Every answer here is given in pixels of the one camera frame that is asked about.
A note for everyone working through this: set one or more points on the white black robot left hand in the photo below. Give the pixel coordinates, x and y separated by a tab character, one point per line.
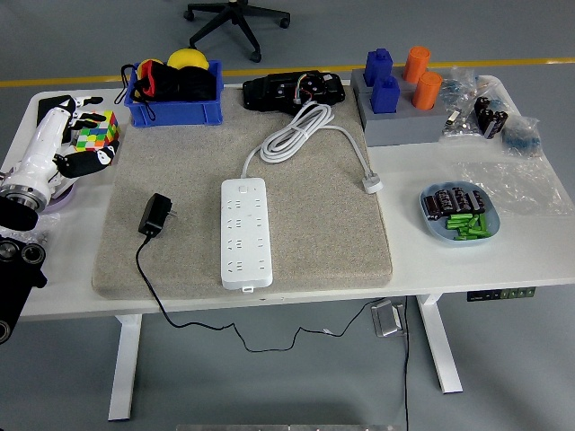
38	146

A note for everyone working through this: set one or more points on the blue bottle-shaped block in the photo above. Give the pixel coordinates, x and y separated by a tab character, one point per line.
377	65
385	95

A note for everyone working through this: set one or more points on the silver foot pedal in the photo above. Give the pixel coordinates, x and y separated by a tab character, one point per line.
387	319

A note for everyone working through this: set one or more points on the grey-brown mat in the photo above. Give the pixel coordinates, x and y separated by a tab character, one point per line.
323	224

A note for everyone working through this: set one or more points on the green cylindrical battery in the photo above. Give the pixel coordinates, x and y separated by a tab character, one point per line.
471	231
458	219
456	225
483	222
469	237

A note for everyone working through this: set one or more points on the colourful puzzle cube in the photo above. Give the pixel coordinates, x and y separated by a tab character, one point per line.
101	134

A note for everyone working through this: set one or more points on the grey block holder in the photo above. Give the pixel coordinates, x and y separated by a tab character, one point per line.
404	128

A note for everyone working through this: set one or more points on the black table control panel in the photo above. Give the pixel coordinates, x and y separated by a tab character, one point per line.
498	294

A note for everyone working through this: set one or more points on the clear bag of small parts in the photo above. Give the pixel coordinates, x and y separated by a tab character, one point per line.
462	87

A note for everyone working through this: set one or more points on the black power adapter plug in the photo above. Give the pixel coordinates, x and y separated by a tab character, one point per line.
155	213

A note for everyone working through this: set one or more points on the purple plate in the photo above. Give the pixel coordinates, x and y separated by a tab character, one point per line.
63	199

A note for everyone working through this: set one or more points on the clear bag of metal parts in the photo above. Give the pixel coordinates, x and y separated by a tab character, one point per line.
460	125

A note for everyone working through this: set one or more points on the black cloth pouch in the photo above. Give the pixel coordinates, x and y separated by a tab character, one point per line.
193	83

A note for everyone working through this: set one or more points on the clear bag of screws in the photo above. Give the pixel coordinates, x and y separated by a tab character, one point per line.
48	222

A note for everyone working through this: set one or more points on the light blue plate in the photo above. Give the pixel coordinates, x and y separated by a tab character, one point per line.
492	224

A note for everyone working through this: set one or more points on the yellow ball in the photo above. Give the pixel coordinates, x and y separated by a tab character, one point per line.
186	58

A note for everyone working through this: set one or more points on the black smartphone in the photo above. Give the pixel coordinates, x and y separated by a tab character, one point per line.
47	104

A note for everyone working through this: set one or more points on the empty clear plastic bag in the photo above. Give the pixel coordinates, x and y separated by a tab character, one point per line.
516	186

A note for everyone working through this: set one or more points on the blue plastic bin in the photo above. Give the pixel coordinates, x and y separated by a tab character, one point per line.
179	112

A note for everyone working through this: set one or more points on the clear bag of blue parts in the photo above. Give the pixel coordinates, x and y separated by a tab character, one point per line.
523	137

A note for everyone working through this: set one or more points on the clear bag of black capacitors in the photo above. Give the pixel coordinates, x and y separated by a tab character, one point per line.
490	116

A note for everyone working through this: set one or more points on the black office chair base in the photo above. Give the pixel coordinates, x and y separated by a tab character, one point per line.
229	13

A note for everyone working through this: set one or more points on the orange cylinder block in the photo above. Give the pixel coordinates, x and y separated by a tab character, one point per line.
415	63
427	90

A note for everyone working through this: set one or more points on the white power strip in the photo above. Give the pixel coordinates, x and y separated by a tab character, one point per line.
247	251

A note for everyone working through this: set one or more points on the white table leg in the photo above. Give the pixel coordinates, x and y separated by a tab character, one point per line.
126	359
438	341

